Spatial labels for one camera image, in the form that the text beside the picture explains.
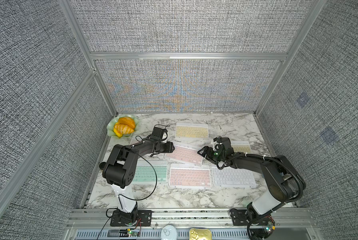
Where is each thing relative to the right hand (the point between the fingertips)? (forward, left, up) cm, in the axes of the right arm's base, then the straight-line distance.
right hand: (200, 150), depth 91 cm
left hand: (+5, +17, -3) cm, 18 cm away
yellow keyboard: (+20, +2, -7) cm, 21 cm away
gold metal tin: (-41, +4, -1) cm, 41 cm away
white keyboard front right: (-14, -18, -6) cm, 24 cm away
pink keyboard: (0, +9, -5) cm, 11 cm away
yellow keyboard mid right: (+7, -29, -6) cm, 30 cm away
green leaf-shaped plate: (+22, +61, -1) cm, 65 cm away
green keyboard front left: (-12, +33, -6) cm, 36 cm away
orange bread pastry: (+19, +50, +1) cm, 53 cm away
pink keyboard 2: (-13, +6, -6) cm, 16 cm away
